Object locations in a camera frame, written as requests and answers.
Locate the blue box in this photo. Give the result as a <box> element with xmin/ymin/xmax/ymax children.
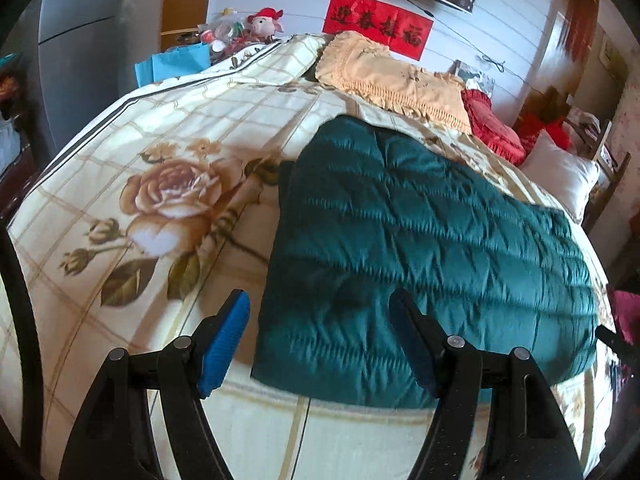
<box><xmin>134</xmin><ymin>44</ymin><xmax>210</xmax><ymax>88</ymax></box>

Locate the framed photo on headboard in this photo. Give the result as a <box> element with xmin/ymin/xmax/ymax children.
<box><xmin>452</xmin><ymin>60</ymin><xmax>496</xmax><ymax>98</ymax></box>

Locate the white pillow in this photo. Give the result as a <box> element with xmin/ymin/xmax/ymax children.
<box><xmin>520</xmin><ymin>129</ymin><xmax>600</xmax><ymax>224</ymax></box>

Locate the dark green puffer jacket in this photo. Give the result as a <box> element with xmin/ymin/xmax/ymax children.
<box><xmin>252</xmin><ymin>115</ymin><xmax>598</xmax><ymax>410</ymax></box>

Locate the maroon cloth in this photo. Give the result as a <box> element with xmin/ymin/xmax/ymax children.
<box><xmin>608</xmin><ymin>288</ymin><xmax>640</xmax><ymax>346</ymax></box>

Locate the wooden chair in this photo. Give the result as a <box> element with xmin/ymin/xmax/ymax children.
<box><xmin>563</xmin><ymin>113</ymin><xmax>631</xmax><ymax>234</ymax></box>

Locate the red calligraphy wall banner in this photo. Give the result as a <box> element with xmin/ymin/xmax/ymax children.
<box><xmin>322</xmin><ymin>0</ymin><xmax>434</xmax><ymax>61</ymax></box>

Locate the grey wardrobe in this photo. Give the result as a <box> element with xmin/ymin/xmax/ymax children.
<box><xmin>1</xmin><ymin>0</ymin><xmax>163</xmax><ymax>166</ymax></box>

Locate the red heart-shaped cushion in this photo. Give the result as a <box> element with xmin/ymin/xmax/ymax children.
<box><xmin>461</xmin><ymin>89</ymin><xmax>527</xmax><ymax>166</ymax></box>

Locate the plush toy with red hat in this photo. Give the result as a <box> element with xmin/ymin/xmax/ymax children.
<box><xmin>246</xmin><ymin>8</ymin><xmax>283</xmax><ymax>42</ymax></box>

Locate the floral cream bed quilt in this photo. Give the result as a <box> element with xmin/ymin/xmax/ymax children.
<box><xmin>0</xmin><ymin>32</ymin><xmax>622</xmax><ymax>480</ymax></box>

